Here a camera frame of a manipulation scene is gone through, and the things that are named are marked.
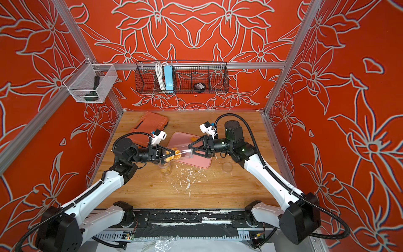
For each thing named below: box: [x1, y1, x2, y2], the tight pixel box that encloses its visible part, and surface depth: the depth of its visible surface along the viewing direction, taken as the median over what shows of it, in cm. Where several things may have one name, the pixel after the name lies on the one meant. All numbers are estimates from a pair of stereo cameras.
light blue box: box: [163, 65, 174, 93], surface depth 91 cm
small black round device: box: [193, 82, 206, 93], surface depth 97 cm
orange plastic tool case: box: [130, 111, 169, 148], surface depth 109 cm
